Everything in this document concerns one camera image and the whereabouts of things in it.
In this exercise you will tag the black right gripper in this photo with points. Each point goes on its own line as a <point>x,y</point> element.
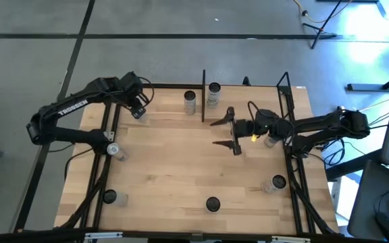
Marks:
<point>243,128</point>

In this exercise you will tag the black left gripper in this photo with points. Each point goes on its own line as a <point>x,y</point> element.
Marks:
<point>137,108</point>

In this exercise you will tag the Celsius Arctic Vibe can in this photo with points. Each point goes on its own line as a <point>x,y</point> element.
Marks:
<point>190,104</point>

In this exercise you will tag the silver teal beverage can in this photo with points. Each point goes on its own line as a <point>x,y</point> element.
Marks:
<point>117,151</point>
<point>269,141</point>

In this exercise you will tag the white Celsius can black lid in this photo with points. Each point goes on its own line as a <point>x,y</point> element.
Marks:
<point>213,98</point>
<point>278,181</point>
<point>110,196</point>

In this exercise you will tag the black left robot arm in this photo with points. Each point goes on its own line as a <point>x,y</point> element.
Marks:
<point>69,109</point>

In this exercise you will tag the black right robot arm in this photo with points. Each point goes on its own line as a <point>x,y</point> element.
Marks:
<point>316,123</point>

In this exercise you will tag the black shelf end panel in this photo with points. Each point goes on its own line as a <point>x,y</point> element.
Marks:
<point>203,101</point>

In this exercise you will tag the yellow tag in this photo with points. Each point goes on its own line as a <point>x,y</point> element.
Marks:
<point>254,138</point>

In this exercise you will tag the Celsius Peach Vibe can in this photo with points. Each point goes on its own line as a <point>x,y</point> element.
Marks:
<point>213,204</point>

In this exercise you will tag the silver aluminium extrusion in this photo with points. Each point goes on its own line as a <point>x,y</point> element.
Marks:
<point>103,235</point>
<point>290,239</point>

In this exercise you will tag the black desk beam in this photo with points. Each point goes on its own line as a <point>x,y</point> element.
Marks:
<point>350,165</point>

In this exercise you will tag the black tripod stand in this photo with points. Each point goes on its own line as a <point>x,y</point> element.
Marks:
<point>317,40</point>

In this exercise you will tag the black desk leg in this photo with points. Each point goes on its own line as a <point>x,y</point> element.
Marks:
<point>363,87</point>

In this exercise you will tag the black frame rail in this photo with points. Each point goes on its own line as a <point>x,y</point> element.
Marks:
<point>174,86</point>

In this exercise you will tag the small black bracket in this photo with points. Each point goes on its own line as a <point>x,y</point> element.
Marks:
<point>246,81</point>

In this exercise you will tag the black triangular shelf bracket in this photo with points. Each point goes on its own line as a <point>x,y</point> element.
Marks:
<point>284,87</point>

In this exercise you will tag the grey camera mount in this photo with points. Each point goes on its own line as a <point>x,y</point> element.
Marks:
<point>196,237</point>

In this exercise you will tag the black frame beam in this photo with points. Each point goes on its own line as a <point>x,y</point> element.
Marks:
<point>46,236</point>

